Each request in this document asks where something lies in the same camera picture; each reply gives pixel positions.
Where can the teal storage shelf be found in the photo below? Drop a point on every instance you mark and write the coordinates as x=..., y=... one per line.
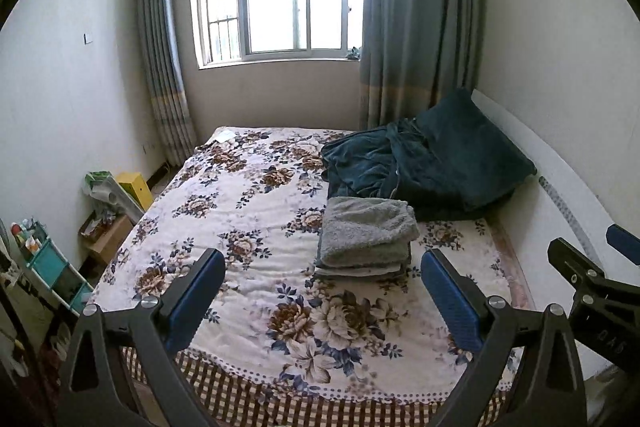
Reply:
x=50, y=265

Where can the cardboard box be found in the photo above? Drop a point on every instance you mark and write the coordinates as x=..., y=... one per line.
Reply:
x=103, y=241

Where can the right grey striped curtain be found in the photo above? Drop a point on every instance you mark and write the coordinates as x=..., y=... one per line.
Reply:
x=416, y=52

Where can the grey striped curtain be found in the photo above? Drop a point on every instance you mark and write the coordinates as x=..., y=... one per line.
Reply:
x=416, y=52
x=163, y=75

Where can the white bed headboard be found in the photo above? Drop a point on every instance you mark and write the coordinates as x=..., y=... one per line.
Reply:
x=552, y=203

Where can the grey fluffy pants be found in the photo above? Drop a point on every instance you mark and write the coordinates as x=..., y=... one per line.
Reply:
x=366, y=233

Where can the dark green blanket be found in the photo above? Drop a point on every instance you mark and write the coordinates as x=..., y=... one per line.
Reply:
x=449, y=163

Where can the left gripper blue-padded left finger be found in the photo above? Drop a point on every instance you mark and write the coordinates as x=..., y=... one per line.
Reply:
x=97, y=389

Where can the folded clothes under pants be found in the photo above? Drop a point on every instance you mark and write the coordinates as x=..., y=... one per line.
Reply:
x=368, y=272

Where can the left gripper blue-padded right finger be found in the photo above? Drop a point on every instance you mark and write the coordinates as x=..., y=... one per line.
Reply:
x=548, y=389

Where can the white wall switch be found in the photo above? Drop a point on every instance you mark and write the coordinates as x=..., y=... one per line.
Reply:
x=88, y=38

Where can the yellow box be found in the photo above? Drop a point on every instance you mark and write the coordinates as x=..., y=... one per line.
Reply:
x=134, y=184

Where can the left grey striped curtain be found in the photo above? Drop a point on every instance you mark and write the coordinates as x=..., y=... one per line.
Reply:
x=163, y=75

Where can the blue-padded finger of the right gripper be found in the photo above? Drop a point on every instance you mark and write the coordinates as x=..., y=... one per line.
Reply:
x=624, y=242

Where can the floral bed cover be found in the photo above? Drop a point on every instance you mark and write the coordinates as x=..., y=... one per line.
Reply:
x=278, y=346

